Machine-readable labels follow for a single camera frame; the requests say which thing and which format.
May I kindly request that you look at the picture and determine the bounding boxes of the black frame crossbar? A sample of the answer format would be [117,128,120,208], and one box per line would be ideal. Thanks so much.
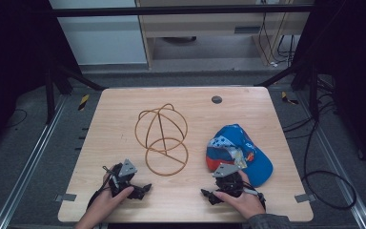
[48,4,316,18]

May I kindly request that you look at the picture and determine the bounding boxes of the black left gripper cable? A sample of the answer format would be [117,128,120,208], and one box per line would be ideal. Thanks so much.
[86,164,119,210]

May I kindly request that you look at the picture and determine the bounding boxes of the white cabinet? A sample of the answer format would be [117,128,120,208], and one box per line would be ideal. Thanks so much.
[48,0,150,67]

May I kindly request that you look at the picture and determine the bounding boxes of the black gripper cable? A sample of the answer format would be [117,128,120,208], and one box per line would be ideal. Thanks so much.
[241,180,267,212]
[86,164,119,210]

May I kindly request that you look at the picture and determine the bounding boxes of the aluminium floor rail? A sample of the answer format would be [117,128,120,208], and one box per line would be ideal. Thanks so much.
[297,91,366,229]
[0,94,69,229]

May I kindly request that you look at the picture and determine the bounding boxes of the blue baseball cap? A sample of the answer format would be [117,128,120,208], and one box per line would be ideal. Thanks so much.
[205,123,275,188]

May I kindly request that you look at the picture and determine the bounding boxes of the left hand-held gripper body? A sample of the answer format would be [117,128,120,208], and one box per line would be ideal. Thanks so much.
[109,158,138,197]

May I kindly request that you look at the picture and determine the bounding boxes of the black metal stand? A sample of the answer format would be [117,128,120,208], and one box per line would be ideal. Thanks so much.
[253,58,321,121]
[43,58,109,126]

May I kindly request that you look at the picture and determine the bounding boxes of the cables under wooden desk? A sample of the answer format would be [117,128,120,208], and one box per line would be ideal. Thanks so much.
[257,0,297,69]

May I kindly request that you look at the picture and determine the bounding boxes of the black curtain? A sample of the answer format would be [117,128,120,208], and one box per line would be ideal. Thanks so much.
[294,0,366,179]
[0,0,83,161]

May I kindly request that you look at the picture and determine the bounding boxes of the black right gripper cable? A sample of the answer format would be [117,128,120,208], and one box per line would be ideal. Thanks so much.
[241,180,267,212]

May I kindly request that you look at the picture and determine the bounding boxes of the black looped floor cable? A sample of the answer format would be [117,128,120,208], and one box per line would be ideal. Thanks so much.
[300,118,358,212]

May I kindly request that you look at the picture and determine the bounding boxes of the yellow black striped marker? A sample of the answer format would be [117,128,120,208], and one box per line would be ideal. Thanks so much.
[77,93,91,112]
[280,91,300,106]

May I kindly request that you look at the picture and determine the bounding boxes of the light wooden desk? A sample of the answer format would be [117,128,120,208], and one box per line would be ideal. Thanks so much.
[134,0,316,70]

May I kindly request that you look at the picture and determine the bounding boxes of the black floor cables bundle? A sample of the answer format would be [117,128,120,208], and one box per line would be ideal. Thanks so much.
[281,75,337,141]

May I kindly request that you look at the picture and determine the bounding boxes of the thin black floor cable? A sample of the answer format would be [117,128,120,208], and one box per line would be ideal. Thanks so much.
[5,108,29,129]

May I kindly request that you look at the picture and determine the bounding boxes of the copper wire hat stand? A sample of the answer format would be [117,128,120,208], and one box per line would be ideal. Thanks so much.
[134,102,191,177]

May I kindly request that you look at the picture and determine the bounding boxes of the grey tape piece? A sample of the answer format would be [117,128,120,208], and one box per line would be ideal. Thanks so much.
[54,193,77,203]
[294,193,317,204]

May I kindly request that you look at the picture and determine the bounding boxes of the person's left hand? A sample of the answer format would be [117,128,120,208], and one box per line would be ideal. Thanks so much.
[87,165,135,221]

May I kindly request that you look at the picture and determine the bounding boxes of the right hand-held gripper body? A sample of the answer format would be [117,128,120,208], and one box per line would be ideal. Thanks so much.
[212,162,246,198]

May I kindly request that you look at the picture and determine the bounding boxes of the person's right hand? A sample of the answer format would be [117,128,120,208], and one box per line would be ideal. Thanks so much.
[213,169,267,221]

